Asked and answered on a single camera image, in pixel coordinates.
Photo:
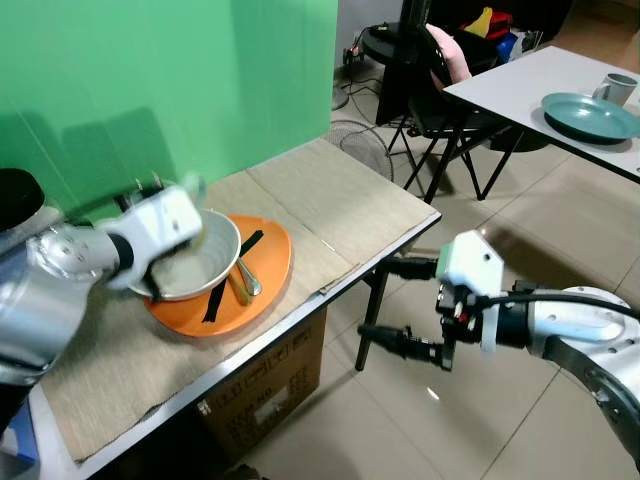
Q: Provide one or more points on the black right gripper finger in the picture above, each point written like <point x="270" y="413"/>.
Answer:
<point x="405" y="345"/>
<point x="410" y="267"/>

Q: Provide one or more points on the clear glass cup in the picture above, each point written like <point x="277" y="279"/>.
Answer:
<point x="195" y="210"/>

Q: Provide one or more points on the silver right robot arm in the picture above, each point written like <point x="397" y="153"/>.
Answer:
<point x="580" y="320"/>

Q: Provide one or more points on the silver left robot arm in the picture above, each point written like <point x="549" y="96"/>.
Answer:
<point x="40" y="290"/>

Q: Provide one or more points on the black table leg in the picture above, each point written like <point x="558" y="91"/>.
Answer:
<point x="374" y="300"/>

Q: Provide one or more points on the silver metal bowl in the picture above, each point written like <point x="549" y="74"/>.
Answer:
<point x="212" y="268"/>

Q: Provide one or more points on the black flat utensil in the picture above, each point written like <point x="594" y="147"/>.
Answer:
<point x="215" y="303"/>

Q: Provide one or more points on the gold metal fork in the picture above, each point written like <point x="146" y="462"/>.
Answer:
<point x="240" y="292"/>

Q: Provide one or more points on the beige woven table mat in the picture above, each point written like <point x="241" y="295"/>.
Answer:
<point x="345" y="195"/>
<point x="110" y="370"/>

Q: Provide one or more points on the orange round plate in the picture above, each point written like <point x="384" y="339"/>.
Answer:
<point x="268" y="275"/>

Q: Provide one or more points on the grey floor fan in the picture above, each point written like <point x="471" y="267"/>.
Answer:
<point x="360" y="145"/>

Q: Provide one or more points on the black crossed table legs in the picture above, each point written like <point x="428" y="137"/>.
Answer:
<point x="500" y="160"/>

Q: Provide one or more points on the brown cardboard box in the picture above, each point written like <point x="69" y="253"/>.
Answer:
<point x="265" y="385"/>

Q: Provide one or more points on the black folding chair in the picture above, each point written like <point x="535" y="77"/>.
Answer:
<point x="435" y="110"/>

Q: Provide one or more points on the white stand base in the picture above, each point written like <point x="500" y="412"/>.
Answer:
<point x="338" y="99"/>

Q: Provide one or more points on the green backdrop screen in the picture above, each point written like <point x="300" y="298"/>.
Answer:
<point x="150" y="80"/>

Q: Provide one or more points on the pink cushion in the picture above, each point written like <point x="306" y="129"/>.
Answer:
<point x="450" y="55"/>

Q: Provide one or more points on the teal round plate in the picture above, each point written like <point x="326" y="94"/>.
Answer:
<point x="590" y="118"/>

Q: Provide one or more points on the grey mug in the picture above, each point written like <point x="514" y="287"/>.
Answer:
<point x="618" y="88"/>

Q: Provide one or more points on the blue item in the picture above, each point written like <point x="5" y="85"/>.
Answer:
<point x="508" y="48"/>

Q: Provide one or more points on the yellow item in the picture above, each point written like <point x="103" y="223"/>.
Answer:
<point x="480" y="24"/>

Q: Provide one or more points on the red item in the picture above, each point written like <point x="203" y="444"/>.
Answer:
<point x="500" y="26"/>

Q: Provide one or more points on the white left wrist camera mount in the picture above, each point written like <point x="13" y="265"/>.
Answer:
<point x="160" y="225"/>

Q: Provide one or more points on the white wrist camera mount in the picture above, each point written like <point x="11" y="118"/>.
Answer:
<point x="160" y="225"/>
<point x="470" y="265"/>

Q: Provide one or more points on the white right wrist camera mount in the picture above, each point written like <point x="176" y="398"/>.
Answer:
<point x="470" y="265"/>

